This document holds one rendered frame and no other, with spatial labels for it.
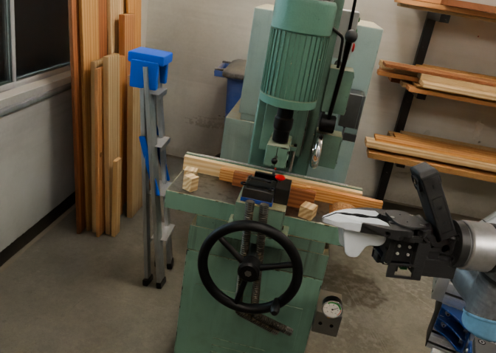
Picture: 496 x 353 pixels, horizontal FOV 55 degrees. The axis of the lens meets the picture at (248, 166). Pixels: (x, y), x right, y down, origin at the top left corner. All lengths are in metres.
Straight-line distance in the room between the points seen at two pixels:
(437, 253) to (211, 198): 0.83
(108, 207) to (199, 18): 1.69
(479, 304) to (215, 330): 1.03
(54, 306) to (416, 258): 1.95
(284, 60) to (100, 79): 1.42
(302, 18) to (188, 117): 2.71
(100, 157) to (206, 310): 1.33
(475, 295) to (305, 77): 0.77
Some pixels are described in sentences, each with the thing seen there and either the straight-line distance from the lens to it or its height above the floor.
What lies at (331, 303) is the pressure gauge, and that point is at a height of 0.68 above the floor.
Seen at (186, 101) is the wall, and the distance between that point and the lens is 3.93.
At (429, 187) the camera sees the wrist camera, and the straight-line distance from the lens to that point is 0.70.
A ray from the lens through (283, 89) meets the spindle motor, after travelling 1.38.
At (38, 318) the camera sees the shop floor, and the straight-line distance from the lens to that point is 2.39.
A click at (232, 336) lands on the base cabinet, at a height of 0.42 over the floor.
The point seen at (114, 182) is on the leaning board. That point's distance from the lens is 2.75.
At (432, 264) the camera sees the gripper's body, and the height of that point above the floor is 1.19.
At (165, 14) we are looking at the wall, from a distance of 3.88.
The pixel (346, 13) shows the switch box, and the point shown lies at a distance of 1.70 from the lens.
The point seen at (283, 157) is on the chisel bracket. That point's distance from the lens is 1.47.
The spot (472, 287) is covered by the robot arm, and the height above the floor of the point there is 1.13.
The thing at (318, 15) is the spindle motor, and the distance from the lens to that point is 1.35.
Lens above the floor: 1.54
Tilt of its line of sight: 22 degrees down
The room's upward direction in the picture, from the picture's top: 10 degrees clockwise
